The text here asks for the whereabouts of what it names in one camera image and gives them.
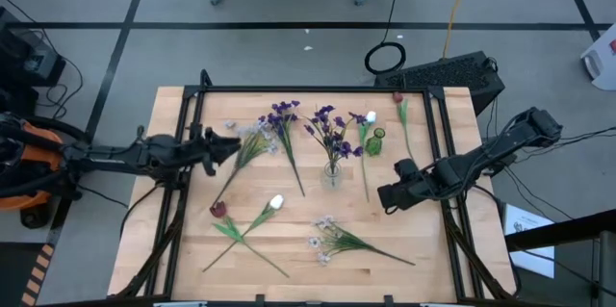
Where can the grey metal post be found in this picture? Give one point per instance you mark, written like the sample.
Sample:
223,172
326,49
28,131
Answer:
607,268

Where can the white plastic container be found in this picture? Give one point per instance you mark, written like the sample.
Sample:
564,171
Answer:
604,61

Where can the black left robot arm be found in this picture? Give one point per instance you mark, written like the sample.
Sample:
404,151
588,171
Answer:
144,155

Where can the black equipment box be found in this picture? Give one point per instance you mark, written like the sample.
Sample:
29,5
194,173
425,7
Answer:
24,52

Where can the orange and black machine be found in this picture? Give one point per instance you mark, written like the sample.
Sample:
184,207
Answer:
33,153

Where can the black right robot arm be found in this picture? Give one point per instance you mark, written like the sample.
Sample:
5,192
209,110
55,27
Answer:
481,158

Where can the green glass vase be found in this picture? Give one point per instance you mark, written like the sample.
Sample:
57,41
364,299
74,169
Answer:
374,146

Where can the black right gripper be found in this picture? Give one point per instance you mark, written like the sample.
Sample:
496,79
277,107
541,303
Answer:
416,179

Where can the white printed paper sheet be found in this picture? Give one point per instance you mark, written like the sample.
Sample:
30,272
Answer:
529,259

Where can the white artificial tulip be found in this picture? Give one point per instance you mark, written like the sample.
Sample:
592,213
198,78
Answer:
371,116
276,201

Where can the black perforated computer case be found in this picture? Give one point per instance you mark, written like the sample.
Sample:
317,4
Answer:
443,73

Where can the clear glass vase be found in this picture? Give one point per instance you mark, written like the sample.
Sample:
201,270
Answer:
337,180

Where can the red artificial tulip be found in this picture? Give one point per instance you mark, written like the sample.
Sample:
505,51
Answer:
218,209
397,97

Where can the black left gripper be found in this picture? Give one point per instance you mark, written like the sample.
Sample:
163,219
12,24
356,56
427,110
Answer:
207,150

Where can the black aluminium table frame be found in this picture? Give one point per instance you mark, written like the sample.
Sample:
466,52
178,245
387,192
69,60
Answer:
313,89

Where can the purple artificial flower bunch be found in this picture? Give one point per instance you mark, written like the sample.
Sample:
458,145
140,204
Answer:
281,121
332,136

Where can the black metal rail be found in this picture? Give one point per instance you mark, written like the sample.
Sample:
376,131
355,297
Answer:
563,230

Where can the white artificial flower bunch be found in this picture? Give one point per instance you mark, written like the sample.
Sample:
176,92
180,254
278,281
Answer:
346,242
250,145

